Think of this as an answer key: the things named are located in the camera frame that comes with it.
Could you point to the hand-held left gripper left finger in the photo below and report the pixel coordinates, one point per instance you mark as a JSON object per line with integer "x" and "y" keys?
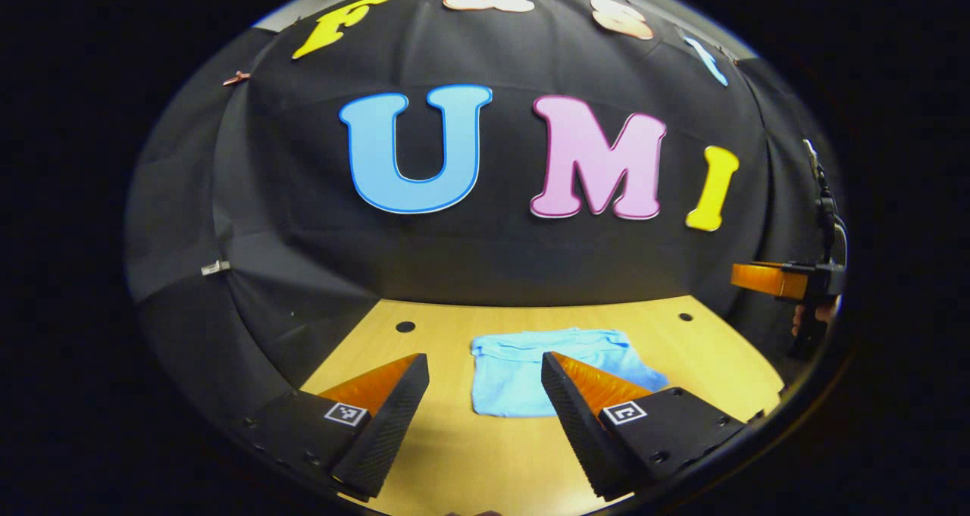
{"x": 390, "y": 425}

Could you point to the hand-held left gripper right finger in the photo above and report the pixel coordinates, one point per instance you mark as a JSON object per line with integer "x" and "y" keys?
{"x": 576, "y": 429}

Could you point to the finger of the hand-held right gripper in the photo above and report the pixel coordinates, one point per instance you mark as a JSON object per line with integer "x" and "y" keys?
{"x": 765, "y": 279}

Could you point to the light blue T-shirt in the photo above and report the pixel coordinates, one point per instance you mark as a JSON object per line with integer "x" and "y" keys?
{"x": 508, "y": 379}

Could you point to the black backdrop cloth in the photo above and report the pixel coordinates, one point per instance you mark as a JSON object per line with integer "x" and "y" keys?
{"x": 492, "y": 258}

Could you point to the small white clip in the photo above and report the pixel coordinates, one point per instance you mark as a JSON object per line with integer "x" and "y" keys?
{"x": 216, "y": 267}

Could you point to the copper spring clamp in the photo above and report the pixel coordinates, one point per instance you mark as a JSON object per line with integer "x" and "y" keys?
{"x": 236, "y": 78}

